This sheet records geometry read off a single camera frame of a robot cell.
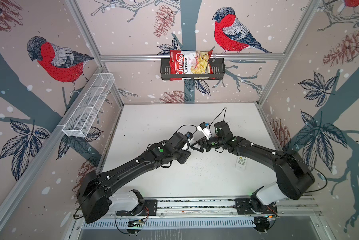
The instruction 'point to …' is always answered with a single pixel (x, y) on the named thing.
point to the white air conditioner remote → (241, 163)
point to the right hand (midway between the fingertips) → (192, 148)
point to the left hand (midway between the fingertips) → (186, 152)
